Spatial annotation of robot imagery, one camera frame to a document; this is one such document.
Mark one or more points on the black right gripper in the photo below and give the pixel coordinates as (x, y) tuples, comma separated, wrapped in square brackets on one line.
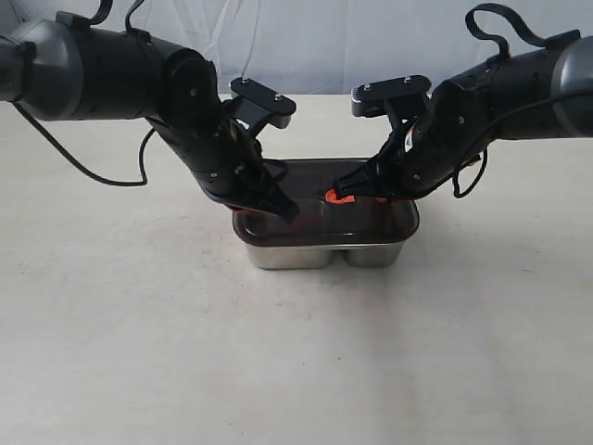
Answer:
[(418, 157)]

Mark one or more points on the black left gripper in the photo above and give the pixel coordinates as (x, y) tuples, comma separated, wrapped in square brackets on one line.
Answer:
[(221, 158)]

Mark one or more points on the dark transparent lunch box lid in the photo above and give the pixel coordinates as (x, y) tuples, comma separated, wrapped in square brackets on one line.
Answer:
[(355, 221)]

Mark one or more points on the red sausage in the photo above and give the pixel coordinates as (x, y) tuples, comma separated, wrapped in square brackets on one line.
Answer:
[(307, 222)]

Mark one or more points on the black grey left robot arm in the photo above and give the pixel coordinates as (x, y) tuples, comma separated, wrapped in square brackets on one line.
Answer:
[(66, 69)]

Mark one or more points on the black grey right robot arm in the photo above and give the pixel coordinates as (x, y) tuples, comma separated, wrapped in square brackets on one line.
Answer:
[(543, 94)]

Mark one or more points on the steel two-compartment lunch box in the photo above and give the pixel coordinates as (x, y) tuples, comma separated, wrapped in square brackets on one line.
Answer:
[(311, 257)]

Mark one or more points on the white backdrop cloth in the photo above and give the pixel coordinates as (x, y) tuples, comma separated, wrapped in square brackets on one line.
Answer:
[(314, 47)]

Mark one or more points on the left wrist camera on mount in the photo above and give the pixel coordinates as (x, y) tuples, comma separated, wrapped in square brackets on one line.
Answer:
[(256, 106)]

